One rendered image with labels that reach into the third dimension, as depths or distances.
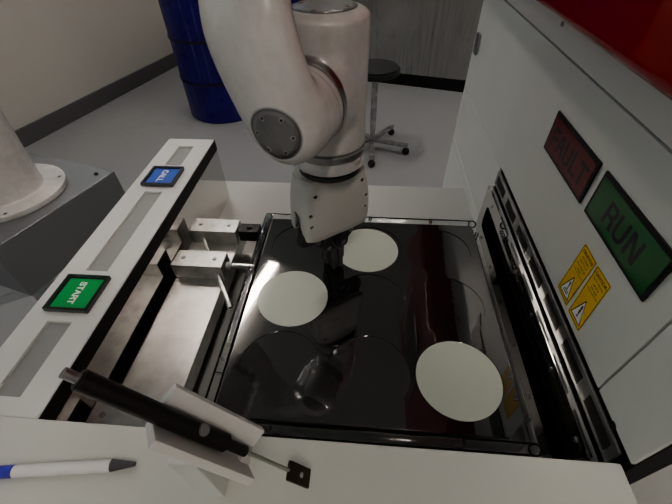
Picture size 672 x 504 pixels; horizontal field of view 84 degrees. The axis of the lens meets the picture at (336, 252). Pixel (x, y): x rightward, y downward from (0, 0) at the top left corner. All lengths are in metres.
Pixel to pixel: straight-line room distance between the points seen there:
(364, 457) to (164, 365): 0.29
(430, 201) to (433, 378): 0.47
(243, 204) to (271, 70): 0.57
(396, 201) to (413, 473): 0.59
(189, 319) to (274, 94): 0.37
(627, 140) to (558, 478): 0.30
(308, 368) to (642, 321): 0.33
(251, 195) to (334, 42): 0.56
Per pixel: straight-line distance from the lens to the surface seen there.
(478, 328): 0.53
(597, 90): 0.48
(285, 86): 0.31
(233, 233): 0.65
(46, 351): 0.53
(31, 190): 0.86
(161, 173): 0.73
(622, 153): 0.43
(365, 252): 0.59
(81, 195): 0.84
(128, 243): 0.61
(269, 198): 0.86
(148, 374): 0.55
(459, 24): 3.54
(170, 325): 0.58
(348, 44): 0.37
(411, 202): 0.84
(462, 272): 0.59
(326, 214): 0.47
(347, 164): 0.42
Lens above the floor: 1.32
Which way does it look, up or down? 45 degrees down
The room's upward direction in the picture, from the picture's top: 1 degrees counter-clockwise
